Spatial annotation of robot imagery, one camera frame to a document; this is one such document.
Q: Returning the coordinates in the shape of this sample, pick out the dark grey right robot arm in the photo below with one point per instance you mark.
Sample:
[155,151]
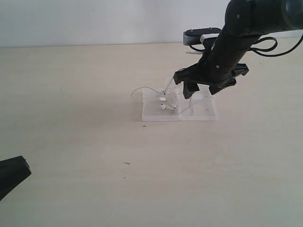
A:
[245,22]

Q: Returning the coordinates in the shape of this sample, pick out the clear plastic hinged case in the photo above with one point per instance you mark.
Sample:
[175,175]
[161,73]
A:
[180,106]

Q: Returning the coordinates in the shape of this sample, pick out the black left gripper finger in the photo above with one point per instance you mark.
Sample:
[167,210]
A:
[13,171]

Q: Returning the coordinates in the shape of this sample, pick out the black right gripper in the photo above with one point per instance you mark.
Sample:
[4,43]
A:
[218,67]

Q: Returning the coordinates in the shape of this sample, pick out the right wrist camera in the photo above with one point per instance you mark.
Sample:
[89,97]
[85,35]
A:
[197,36]

